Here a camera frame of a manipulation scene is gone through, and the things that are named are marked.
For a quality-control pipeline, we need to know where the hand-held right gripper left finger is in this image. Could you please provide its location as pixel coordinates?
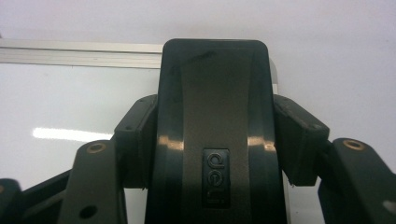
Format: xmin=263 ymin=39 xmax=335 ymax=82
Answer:
xmin=57 ymin=94 xmax=159 ymax=224

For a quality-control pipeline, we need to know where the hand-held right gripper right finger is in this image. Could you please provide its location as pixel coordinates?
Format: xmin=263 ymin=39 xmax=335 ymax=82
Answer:
xmin=273 ymin=94 xmax=396 ymax=224

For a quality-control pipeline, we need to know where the metal-framed whiteboard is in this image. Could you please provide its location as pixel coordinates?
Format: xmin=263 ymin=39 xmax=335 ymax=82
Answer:
xmin=0 ymin=38 xmax=292 ymax=224

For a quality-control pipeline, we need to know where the large white table sheet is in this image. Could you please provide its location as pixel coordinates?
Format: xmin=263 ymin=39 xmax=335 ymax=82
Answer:
xmin=0 ymin=0 xmax=396 ymax=224

